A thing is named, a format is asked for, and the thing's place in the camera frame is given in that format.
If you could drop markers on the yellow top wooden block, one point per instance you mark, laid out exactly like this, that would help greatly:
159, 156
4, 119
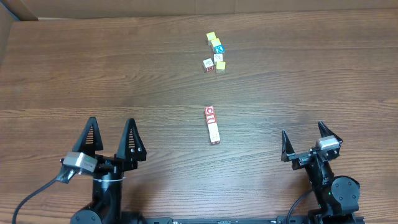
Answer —
210, 36

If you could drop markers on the white block blue D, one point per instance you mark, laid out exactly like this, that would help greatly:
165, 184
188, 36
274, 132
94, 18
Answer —
209, 110

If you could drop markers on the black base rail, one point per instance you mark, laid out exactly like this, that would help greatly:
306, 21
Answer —
224, 221

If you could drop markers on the blue X wooden block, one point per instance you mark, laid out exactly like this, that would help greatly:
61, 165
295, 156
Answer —
219, 49

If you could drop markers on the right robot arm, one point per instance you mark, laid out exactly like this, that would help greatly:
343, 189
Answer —
337, 196

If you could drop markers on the yellow wooden block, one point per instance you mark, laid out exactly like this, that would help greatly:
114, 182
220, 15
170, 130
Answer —
210, 36
215, 42

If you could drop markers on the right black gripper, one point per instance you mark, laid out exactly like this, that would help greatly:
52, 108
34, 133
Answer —
309, 155

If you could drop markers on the white picture block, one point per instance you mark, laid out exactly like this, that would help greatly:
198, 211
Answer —
215, 138
217, 58

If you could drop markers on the white ladybug wooden block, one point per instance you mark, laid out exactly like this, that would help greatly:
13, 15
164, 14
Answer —
213, 128

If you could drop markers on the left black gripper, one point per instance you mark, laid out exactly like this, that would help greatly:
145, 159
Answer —
111, 163

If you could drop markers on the red I wooden block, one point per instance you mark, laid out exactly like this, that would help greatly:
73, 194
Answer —
210, 119

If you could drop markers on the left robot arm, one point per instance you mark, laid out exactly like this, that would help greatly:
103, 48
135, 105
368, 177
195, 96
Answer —
105, 205

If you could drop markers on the yellow block middle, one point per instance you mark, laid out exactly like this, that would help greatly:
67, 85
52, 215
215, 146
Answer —
220, 67

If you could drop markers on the white block red side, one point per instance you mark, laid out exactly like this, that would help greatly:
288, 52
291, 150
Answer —
208, 65

